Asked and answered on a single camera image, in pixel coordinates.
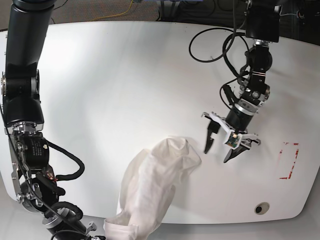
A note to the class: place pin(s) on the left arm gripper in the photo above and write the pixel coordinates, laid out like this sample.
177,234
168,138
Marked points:
237,122

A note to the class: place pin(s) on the white printed t-shirt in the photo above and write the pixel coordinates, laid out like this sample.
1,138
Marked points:
148,188

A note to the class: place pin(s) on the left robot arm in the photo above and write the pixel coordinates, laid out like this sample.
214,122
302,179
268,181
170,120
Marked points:
263,26

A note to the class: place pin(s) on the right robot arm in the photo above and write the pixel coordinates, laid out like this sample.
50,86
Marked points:
34,181

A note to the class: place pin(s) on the red tape rectangle marking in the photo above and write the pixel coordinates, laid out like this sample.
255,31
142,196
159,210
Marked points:
287,159

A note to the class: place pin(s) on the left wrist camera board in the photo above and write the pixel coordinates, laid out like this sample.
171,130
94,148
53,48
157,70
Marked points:
232,140

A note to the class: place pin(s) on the right table cable grommet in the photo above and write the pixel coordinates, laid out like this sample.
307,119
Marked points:
262,208

